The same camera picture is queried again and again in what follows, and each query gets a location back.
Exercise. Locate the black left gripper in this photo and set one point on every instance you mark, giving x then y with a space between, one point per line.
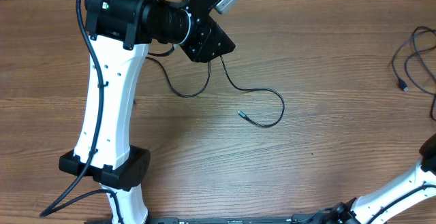
210 34

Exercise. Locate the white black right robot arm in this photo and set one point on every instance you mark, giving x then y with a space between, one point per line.
414 186

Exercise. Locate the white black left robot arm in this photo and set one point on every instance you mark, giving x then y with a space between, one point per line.
120 33

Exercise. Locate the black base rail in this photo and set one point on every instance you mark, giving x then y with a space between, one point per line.
294 219

